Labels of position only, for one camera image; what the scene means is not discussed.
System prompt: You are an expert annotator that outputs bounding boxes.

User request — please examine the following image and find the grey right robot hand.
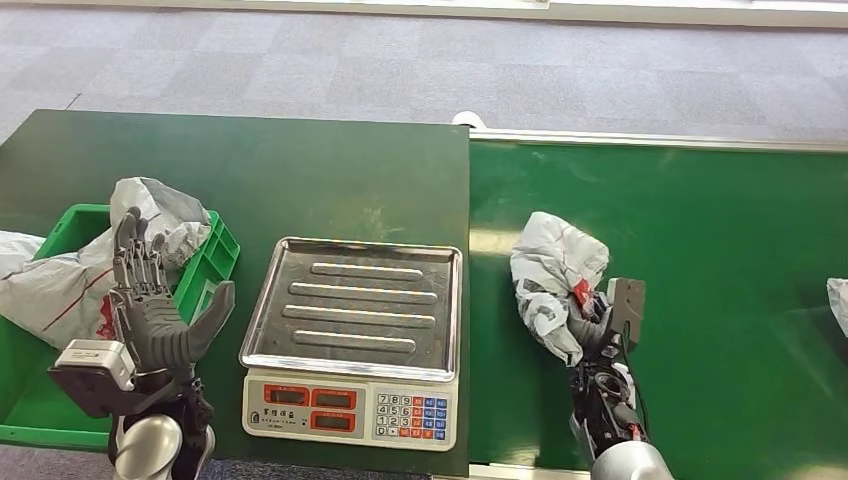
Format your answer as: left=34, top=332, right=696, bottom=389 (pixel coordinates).
left=564, top=299, right=617, bottom=363

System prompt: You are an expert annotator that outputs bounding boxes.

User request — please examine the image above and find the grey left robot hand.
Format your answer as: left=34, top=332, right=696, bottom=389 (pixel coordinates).
left=108, top=206, right=237, bottom=376

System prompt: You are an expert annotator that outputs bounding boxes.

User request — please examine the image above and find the green conveyor belt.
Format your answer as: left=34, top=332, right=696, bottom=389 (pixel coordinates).
left=468, top=140, right=848, bottom=480

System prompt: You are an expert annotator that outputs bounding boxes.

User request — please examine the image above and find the green plastic crate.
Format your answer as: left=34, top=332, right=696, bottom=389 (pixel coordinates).
left=0, top=203, right=242, bottom=454

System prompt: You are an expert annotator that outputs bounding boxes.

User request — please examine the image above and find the large white red-printed courier bag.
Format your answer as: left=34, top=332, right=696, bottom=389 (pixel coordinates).
left=0, top=176, right=213, bottom=352

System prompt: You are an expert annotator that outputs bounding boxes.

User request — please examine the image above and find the plain white courier bag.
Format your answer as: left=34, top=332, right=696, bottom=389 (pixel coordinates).
left=0, top=230, right=47, bottom=281

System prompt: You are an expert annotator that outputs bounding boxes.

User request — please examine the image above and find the steel scale tray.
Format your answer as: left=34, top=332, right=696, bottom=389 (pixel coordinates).
left=238, top=236, right=464, bottom=385

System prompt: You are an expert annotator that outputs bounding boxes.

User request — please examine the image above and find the white electronic scale base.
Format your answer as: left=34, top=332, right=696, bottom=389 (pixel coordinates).
left=241, top=366, right=460, bottom=454

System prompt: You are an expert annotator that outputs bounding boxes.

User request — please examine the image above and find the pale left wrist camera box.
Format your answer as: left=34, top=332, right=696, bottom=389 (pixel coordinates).
left=54, top=338, right=138, bottom=393

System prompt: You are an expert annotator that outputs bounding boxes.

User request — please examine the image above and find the aluminium conveyor frame rail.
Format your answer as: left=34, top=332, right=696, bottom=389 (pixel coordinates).
left=468, top=128, right=848, bottom=154
left=467, top=463, right=592, bottom=480

